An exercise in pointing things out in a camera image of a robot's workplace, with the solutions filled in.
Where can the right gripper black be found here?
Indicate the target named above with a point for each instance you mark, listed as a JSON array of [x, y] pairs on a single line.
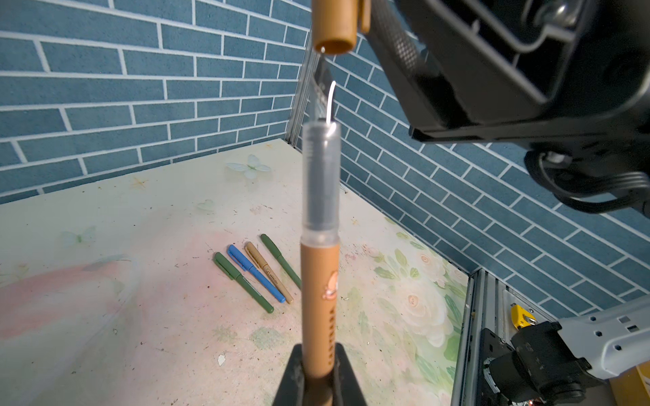
[[518, 71]]

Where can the yellow tape measure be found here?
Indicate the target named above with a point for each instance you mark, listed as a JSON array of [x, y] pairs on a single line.
[[521, 318]]

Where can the brown pen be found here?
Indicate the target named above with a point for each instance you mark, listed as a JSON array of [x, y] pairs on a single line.
[[258, 259], [320, 241]]

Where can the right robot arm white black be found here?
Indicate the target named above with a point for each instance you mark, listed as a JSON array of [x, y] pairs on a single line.
[[567, 225]]

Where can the blue pen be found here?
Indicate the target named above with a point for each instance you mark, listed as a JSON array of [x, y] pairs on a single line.
[[247, 265]]

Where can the light green pen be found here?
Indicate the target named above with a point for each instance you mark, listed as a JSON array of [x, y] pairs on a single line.
[[229, 269]]

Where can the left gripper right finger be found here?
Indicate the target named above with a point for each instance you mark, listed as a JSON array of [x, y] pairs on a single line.
[[346, 388]]

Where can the dark green pen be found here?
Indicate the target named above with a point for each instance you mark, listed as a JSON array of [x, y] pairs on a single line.
[[278, 255]]

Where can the aluminium rail frame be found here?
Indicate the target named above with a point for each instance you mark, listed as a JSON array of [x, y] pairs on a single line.
[[487, 329]]

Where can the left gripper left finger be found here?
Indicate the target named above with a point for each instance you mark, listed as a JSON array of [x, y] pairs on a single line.
[[291, 389]]

